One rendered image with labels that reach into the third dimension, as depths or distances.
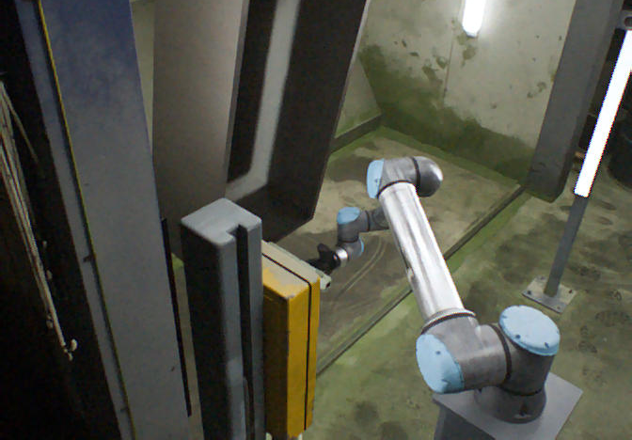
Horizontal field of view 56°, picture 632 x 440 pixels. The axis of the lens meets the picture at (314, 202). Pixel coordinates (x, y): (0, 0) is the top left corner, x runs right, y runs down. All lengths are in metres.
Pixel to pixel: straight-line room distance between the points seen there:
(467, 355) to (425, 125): 2.73
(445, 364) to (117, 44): 1.01
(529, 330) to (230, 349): 1.06
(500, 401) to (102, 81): 1.25
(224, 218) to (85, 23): 0.50
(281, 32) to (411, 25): 1.71
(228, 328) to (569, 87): 3.12
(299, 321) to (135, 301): 0.66
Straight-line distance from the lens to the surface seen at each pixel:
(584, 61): 3.53
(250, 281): 0.61
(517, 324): 1.59
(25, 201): 1.13
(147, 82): 3.23
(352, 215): 2.35
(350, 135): 4.03
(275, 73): 2.46
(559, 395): 1.85
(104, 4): 1.00
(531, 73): 3.65
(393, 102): 4.18
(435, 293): 1.61
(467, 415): 1.72
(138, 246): 1.21
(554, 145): 3.72
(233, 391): 0.70
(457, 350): 1.52
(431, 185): 1.90
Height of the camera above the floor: 1.98
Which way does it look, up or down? 34 degrees down
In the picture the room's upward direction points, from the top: 2 degrees clockwise
